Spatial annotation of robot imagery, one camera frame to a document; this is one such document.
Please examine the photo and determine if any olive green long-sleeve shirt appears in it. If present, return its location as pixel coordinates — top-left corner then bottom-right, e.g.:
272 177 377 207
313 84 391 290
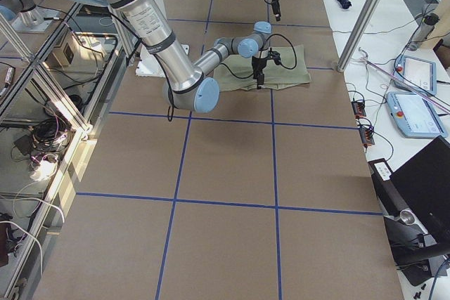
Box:
213 45 311 91

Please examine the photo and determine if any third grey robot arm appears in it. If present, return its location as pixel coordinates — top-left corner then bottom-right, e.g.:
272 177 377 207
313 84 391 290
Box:
1 0 53 33

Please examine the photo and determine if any orange circuit board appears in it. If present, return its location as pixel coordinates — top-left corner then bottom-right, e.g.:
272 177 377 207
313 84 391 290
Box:
358 124 375 148
351 100 366 119

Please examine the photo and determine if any reacher grabber stick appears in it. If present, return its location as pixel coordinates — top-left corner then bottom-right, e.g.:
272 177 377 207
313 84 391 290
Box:
358 47 449 114

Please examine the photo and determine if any clear water bottle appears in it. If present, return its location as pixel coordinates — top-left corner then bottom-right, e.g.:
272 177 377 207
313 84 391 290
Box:
407 13 439 51

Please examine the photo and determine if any far teach pendant tablet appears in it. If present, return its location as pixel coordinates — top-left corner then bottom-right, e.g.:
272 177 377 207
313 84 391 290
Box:
394 55 437 95

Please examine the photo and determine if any teach pendant tablet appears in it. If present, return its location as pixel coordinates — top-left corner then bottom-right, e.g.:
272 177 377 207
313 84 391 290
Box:
387 92 449 139
394 55 437 95

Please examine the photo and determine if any near teach pendant tablet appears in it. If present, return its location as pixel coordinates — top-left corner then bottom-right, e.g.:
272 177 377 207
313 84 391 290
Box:
387 92 449 139

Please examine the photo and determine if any seated person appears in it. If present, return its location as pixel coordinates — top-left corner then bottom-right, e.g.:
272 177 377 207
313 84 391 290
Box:
433 39 450 70

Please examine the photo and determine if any black laptop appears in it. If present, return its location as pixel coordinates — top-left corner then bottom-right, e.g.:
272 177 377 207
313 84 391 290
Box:
368 136 449 242

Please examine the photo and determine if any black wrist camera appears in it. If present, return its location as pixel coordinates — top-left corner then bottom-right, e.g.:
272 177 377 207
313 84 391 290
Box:
268 48 282 65

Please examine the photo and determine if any aluminium frame post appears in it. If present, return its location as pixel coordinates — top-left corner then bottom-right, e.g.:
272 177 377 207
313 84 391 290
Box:
336 0 380 72

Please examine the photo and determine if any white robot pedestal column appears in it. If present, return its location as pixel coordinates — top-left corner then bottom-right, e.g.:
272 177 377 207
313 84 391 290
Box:
127 0 194 91

